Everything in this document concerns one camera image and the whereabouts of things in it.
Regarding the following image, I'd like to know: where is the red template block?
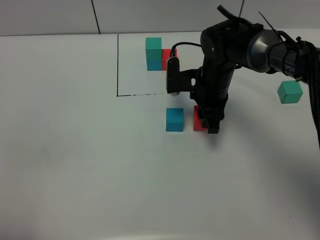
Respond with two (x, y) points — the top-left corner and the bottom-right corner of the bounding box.
(161, 48), (171, 71)

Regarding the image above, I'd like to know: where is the black right camera cable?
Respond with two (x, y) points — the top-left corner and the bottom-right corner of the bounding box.
(170, 41), (202, 59)

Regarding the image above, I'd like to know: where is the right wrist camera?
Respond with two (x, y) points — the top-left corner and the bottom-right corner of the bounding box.
(166, 56), (200, 96)

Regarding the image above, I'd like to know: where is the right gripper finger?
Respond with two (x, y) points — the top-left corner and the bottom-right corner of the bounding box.
(207, 119), (220, 134)
(197, 106), (208, 127)

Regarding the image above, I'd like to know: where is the green template block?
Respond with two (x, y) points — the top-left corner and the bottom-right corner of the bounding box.
(145, 37), (162, 61)

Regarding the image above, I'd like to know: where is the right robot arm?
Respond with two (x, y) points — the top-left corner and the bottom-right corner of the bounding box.
(193, 20), (320, 134)

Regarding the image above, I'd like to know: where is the blue template block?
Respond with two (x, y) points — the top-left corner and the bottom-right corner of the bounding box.
(146, 60), (163, 71)

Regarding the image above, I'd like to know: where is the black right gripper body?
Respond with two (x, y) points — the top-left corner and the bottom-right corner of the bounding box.
(190, 64), (236, 123)

